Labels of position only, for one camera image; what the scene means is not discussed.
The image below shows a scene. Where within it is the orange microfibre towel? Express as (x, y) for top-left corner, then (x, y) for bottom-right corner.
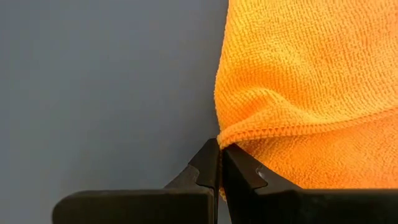
(213, 0), (398, 202)

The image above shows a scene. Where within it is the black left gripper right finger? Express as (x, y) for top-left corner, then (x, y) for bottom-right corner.
(221, 143), (398, 224)

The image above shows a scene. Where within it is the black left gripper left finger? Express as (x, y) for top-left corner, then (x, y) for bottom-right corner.
(52, 138), (221, 224)

